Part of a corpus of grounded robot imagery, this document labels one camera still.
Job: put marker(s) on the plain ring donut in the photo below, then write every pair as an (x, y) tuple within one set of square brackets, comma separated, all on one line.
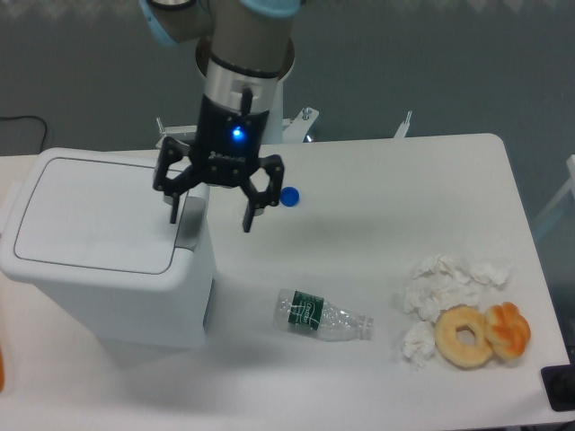
[(460, 337)]

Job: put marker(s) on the white trash can lid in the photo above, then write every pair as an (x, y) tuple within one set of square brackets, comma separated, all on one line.
[(93, 214)]

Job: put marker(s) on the blue bottle cap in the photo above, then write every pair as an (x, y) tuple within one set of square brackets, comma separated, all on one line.
[(289, 196)]

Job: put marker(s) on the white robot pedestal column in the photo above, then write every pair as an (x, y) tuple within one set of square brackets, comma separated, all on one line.
[(273, 133)]

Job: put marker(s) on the small crumpled white tissue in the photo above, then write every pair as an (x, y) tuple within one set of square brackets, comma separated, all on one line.
[(418, 345)]

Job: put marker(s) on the white trash can body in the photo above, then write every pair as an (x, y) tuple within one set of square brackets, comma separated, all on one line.
[(166, 309)]

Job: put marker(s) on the black device at corner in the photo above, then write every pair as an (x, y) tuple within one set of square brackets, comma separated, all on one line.
[(559, 386)]

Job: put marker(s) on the white metal base frame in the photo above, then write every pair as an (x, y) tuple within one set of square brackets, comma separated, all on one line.
[(296, 130)]

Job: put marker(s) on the large crumpled white tissue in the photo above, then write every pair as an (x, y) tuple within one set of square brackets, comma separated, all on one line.
[(441, 282)]

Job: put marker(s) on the orange twisted bread roll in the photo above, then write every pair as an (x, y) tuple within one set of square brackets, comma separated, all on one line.
[(507, 330)]

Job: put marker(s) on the clear green-label plastic bottle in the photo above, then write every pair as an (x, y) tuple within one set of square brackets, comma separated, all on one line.
[(314, 317)]

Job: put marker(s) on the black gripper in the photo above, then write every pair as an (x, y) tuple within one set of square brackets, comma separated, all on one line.
[(229, 148)]

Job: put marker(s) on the white frame at right edge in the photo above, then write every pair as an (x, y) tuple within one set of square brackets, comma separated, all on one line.
[(556, 207)]

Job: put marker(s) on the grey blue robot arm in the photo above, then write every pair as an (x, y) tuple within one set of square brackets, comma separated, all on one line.
[(248, 46)]

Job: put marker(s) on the orange object at left edge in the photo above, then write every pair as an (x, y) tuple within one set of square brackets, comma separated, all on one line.
[(2, 366)]

